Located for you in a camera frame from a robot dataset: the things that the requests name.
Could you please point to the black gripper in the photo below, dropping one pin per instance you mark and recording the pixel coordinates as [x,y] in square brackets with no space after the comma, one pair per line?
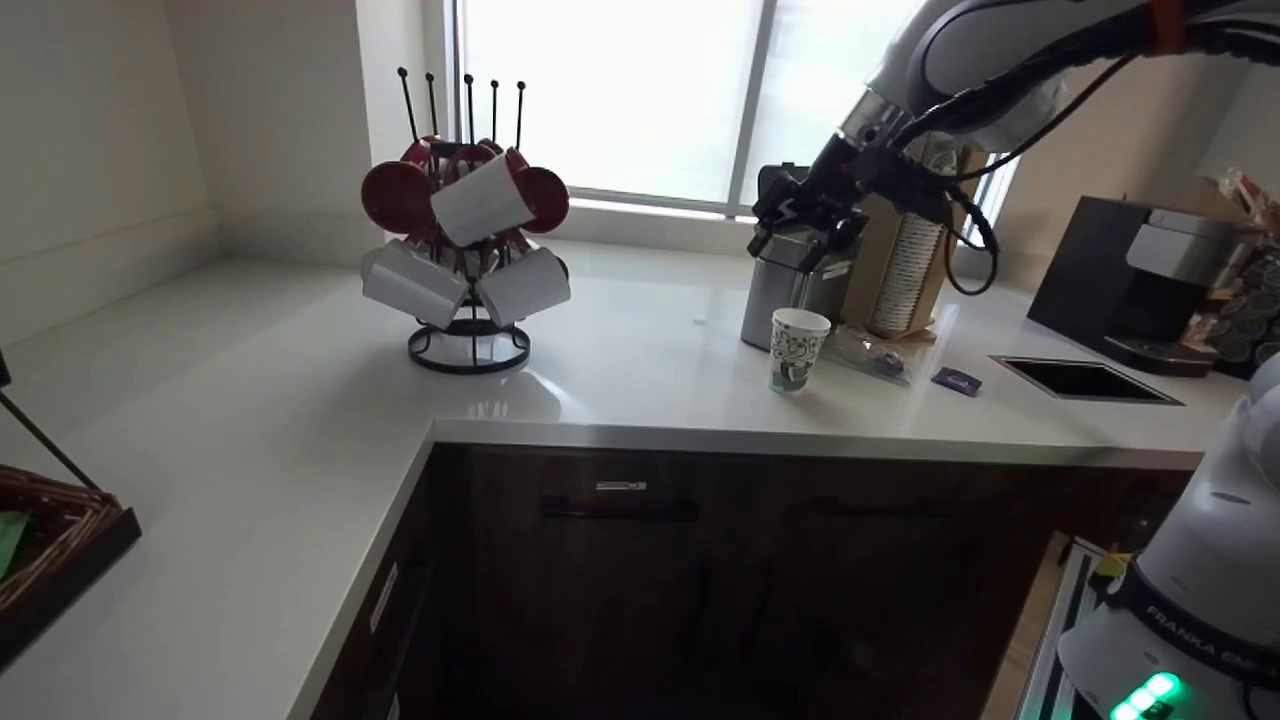
[835,184]

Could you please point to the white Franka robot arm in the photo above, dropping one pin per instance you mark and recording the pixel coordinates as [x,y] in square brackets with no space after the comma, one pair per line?
[1223,546]

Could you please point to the stainless steel bin rim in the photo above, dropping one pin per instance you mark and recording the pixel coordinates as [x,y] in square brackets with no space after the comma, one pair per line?
[774,301]

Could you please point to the purple packet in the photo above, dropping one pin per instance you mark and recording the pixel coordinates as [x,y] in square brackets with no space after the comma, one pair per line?
[959,383]
[890,367]

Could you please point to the green packet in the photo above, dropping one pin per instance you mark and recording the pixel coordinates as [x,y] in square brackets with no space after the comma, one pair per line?
[10,546]

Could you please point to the wooden cup dispenser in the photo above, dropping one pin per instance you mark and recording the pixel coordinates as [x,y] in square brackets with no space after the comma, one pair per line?
[864,286]

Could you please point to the patterned paper cup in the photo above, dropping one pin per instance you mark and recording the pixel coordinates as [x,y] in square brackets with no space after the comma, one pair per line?
[797,355]

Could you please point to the clear plastic zip bag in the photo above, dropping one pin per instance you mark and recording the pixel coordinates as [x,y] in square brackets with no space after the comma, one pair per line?
[863,350]

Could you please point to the stack of paper cups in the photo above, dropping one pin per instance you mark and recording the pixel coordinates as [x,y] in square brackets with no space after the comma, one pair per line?
[915,286]

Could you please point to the white mug red inside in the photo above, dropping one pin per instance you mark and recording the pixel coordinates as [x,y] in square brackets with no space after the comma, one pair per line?
[524,286]
[411,286]
[450,153]
[481,201]
[398,201]
[547,201]

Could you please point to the black coffee machine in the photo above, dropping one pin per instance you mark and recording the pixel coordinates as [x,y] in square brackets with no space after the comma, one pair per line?
[1084,266]

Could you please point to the dark wood cabinet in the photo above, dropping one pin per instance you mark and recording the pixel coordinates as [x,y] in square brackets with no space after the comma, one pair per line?
[694,602]

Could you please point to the yellow emergency stop button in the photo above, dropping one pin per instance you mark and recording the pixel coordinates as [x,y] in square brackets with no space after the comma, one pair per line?
[1110,566]

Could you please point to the brown condiment organizer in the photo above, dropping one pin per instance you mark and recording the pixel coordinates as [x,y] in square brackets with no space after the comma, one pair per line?
[1253,294]

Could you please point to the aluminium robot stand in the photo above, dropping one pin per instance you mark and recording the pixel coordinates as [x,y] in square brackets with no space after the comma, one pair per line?
[1074,627]

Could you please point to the dark wooden tray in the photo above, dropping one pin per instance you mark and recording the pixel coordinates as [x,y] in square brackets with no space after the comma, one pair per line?
[74,546]

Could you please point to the window with grey frame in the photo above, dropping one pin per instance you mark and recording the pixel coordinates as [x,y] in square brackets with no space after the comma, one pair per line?
[749,106]

